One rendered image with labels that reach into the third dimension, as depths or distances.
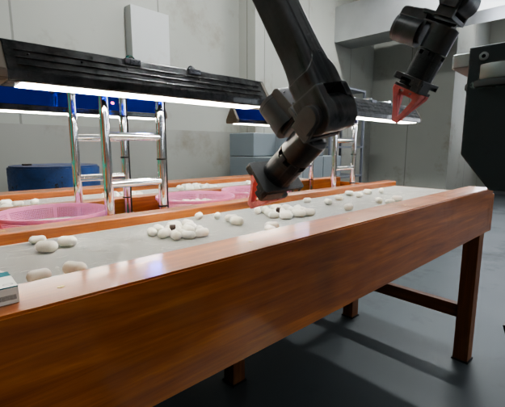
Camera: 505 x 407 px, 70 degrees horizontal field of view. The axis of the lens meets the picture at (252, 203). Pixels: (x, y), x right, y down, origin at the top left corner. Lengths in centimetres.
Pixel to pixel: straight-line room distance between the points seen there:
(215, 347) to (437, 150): 627
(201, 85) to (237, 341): 57
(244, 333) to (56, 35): 303
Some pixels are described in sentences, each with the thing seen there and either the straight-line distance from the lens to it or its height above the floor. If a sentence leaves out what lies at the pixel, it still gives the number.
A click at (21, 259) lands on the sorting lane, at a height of 74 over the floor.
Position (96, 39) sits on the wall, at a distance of 352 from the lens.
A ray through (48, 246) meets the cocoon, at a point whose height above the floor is 75.
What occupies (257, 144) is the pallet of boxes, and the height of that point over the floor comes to 95.
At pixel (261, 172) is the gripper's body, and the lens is 63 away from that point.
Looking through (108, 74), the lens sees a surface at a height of 107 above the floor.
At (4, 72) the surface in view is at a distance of 73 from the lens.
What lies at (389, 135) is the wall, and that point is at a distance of 698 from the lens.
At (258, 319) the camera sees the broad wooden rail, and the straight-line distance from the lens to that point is 65.
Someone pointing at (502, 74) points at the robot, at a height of 101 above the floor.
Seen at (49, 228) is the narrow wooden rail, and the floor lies 76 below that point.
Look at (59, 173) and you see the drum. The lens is 246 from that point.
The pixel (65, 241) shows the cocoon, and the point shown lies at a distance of 79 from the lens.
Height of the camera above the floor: 93
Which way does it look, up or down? 9 degrees down
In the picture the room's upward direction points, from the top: straight up
